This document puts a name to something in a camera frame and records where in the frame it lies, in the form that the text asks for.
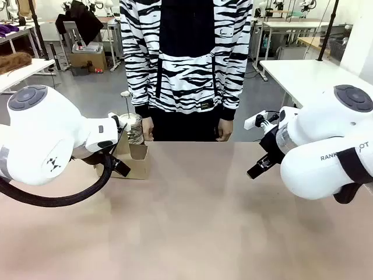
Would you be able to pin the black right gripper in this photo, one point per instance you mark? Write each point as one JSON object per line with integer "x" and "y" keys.
{"x": 269, "y": 143}

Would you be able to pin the glass steel French press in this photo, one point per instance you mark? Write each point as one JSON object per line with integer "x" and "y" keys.
{"x": 134, "y": 128}

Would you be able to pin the person's right forearm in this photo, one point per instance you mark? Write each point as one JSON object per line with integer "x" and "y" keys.
{"x": 135, "y": 73}

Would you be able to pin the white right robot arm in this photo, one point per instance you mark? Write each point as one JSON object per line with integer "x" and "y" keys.
{"x": 320, "y": 137}

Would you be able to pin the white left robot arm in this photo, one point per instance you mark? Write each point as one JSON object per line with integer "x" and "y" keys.
{"x": 43, "y": 131}

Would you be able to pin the person's left forearm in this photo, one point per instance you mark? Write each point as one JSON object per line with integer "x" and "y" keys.
{"x": 234, "y": 87}

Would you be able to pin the brown cardboard drink carrier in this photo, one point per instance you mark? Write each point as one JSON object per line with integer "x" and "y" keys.
{"x": 140, "y": 166}

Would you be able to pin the person's right hand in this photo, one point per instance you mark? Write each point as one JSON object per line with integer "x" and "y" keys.
{"x": 148, "y": 128}

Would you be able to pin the person's left hand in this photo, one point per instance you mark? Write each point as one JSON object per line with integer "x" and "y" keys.
{"x": 225, "y": 131}

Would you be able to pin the large white side table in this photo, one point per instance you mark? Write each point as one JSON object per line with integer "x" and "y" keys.
{"x": 303, "y": 76}

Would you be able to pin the small black floor box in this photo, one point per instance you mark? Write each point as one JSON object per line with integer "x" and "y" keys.
{"x": 79, "y": 70}

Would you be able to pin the brown cardboard box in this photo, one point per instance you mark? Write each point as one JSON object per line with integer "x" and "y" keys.
{"x": 93, "y": 61}

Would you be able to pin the person in zebra hoodie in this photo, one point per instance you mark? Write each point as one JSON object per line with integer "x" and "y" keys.
{"x": 186, "y": 73}

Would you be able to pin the grey plastic bin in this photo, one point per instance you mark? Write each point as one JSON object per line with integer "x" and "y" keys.
{"x": 93, "y": 48}

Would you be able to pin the wooden background table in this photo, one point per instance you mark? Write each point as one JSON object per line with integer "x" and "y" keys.
{"x": 311, "y": 43}

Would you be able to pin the white table with fur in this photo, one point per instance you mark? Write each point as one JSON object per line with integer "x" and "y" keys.
{"x": 26, "y": 71}

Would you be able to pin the white background desk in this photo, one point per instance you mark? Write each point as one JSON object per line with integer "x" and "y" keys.
{"x": 112, "y": 29}

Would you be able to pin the grey background workbench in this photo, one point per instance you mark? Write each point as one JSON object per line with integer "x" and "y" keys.
{"x": 291, "y": 24}

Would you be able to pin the brown furry item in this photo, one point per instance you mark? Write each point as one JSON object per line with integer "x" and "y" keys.
{"x": 14, "y": 61}

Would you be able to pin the black slanted pole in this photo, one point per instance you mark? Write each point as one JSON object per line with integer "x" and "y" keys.
{"x": 327, "y": 32}

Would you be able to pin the black hanging garment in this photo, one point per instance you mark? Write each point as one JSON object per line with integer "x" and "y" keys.
{"x": 84, "y": 20}

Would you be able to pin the black tripod stand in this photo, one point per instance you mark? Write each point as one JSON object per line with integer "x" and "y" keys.
{"x": 38, "y": 29}

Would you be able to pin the purple cloth pile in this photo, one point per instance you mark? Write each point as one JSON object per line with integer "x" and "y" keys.
{"x": 8, "y": 29}

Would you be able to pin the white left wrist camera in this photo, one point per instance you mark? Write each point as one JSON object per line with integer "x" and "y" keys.
{"x": 123, "y": 124}

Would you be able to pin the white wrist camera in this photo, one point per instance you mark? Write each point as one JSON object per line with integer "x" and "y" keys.
{"x": 251, "y": 122}
{"x": 123, "y": 124}

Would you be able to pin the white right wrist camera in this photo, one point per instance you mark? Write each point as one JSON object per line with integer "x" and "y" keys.
{"x": 251, "y": 122}

